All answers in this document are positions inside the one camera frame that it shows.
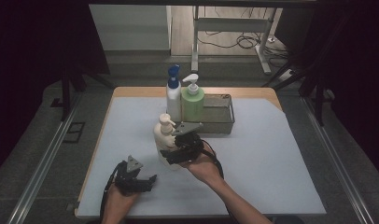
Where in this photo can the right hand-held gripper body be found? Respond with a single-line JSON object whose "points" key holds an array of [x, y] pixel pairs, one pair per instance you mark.
{"points": [[190, 147]]}

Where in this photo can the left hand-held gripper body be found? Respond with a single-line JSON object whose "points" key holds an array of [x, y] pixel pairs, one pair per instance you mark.
{"points": [[128, 182]]}

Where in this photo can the cream pump bottle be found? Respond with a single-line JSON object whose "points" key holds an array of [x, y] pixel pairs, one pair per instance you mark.
{"points": [[162, 137]]}

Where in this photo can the metal mesh basket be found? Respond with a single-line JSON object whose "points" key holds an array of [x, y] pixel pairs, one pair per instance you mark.
{"points": [[218, 119]]}

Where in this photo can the green pump bottle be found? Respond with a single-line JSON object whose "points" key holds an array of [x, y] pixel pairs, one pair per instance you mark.
{"points": [[193, 105]]}

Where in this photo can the white bottle with blue pump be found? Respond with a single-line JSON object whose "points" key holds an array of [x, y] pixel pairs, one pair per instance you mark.
{"points": [[173, 99]]}

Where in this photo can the person's right hand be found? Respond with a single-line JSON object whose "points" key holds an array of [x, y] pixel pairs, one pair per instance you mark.
{"points": [[204, 169]]}

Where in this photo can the person's left hand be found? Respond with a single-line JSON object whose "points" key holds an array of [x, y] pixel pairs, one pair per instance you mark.
{"points": [[117, 208]]}

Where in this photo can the black floor plate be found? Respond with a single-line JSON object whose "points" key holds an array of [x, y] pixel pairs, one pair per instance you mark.
{"points": [[74, 132]]}

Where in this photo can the pale blue table mat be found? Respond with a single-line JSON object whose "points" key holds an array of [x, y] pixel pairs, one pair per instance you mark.
{"points": [[256, 186]]}

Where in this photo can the black metal stand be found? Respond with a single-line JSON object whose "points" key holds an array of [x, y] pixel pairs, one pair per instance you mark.
{"points": [[65, 96], [318, 102]]}

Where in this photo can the white power strip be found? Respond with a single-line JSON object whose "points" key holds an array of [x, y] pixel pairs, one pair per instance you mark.
{"points": [[286, 75]]}

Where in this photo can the white cabinet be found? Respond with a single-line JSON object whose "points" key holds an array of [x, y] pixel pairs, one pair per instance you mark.
{"points": [[128, 28]]}

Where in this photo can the dark overhead crossbar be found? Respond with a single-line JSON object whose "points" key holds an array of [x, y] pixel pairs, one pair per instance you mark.
{"points": [[203, 2]]}

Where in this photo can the dark curtain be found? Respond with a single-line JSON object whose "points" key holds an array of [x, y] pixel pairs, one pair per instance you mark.
{"points": [[358, 77], [29, 62]]}

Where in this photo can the aluminium floor rail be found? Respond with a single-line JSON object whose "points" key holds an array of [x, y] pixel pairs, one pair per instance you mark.
{"points": [[41, 168], [337, 161]]}

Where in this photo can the white desk frame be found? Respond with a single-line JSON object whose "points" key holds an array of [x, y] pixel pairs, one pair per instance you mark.
{"points": [[231, 24]]}

